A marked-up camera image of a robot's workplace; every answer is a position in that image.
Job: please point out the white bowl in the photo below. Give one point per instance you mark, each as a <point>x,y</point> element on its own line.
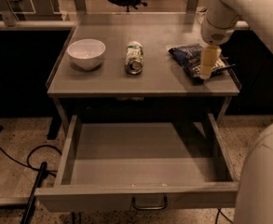
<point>86,53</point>

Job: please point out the grey open top drawer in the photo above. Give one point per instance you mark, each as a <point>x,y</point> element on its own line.
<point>104,165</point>

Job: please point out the green soda can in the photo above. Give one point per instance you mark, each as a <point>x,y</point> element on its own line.
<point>134,58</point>

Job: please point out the white horizontal rail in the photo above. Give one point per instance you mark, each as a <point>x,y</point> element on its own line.
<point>30,25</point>

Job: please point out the grey cabinet table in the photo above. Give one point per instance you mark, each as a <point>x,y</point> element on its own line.
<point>161,75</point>

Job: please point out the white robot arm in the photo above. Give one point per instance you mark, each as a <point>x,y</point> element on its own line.
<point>254,202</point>

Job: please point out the black pole on floor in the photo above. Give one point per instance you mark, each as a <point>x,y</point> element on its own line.
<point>29,208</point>

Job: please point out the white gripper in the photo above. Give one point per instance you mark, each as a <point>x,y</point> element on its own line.
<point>212,34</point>

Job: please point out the blue chip bag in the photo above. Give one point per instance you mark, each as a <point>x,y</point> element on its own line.
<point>189,58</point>

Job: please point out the black drawer handle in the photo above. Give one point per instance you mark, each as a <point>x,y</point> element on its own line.
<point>149,203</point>

